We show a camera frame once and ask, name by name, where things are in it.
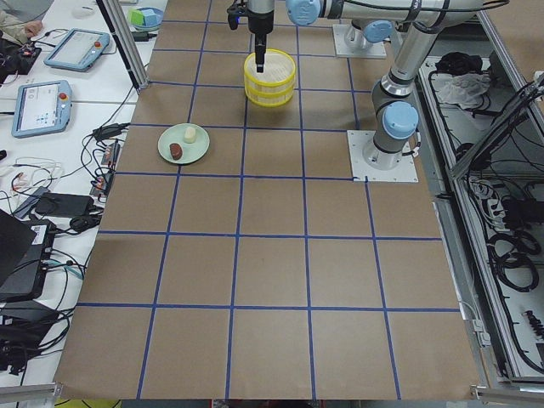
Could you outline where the brown steamed bun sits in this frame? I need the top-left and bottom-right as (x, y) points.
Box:
(169, 143), (183, 161)

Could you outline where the blue teach pendant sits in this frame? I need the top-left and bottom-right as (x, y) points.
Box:
(11, 80), (72, 139)
(44, 28), (111, 71)

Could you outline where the light green plate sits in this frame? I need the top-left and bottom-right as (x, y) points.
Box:
(157, 123), (210, 165)

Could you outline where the black power adapter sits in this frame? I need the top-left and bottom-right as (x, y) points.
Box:
(34, 192), (94, 218)

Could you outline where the yellow steamer layer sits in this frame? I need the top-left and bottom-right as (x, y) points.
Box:
(243, 48), (296, 93)
(245, 83), (294, 108)

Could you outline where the white steamed bun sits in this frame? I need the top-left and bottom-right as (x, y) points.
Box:
(184, 127), (197, 144)

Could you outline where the upper blue teach pendant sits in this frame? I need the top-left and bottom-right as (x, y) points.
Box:
(44, 28), (111, 71)

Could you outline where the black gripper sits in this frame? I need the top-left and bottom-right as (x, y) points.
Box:
(247, 0), (273, 72)

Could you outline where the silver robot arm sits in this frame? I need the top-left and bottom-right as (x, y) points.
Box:
(286, 1), (484, 170)

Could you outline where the aluminium frame post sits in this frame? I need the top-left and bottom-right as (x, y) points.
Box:
(96, 0), (149, 93)

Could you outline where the white crumpled cloth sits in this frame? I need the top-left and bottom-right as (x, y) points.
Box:
(437, 73), (491, 110)

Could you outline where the black laptop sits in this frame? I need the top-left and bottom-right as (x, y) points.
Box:
(1, 210), (54, 303)

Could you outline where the lower blue teach pendant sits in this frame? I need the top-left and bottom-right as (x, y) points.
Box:
(11, 80), (72, 139)

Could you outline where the bowl with green blue blocks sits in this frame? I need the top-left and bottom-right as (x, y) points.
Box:
(127, 7), (164, 31)

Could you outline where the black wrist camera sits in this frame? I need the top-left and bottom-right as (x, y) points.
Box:
(227, 0), (248, 31)

